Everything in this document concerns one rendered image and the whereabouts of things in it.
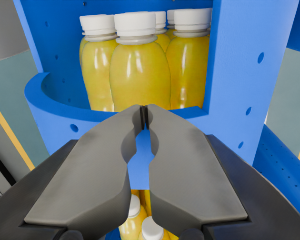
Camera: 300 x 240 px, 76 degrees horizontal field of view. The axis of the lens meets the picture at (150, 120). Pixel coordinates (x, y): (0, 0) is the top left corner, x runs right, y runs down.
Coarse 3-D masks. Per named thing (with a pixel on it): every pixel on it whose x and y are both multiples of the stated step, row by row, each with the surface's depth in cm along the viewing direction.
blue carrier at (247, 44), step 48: (48, 0) 25; (96, 0) 31; (144, 0) 33; (192, 0) 31; (240, 0) 10; (288, 0) 12; (48, 48) 26; (240, 48) 11; (48, 96) 23; (240, 96) 13; (48, 144) 18; (144, 144) 14; (240, 144) 17
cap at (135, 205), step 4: (132, 196) 40; (136, 196) 40; (132, 200) 39; (136, 200) 39; (132, 204) 38; (136, 204) 38; (132, 208) 38; (136, 208) 38; (132, 212) 38; (136, 212) 38
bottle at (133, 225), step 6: (144, 210) 41; (132, 216) 38; (138, 216) 39; (144, 216) 40; (126, 222) 39; (132, 222) 39; (138, 222) 39; (120, 228) 40; (126, 228) 39; (132, 228) 39; (138, 228) 39; (120, 234) 42; (126, 234) 39; (132, 234) 39; (138, 234) 40
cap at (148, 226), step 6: (150, 216) 36; (144, 222) 35; (150, 222) 35; (144, 228) 34; (150, 228) 34; (156, 228) 34; (162, 228) 34; (144, 234) 34; (150, 234) 33; (156, 234) 33
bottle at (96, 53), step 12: (96, 36) 22; (108, 36) 22; (84, 48) 23; (96, 48) 22; (108, 48) 22; (84, 60) 23; (96, 60) 22; (108, 60) 22; (84, 72) 23; (96, 72) 22; (108, 72) 22; (96, 84) 23; (108, 84) 23; (96, 96) 24; (108, 96) 24; (96, 108) 25; (108, 108) 25
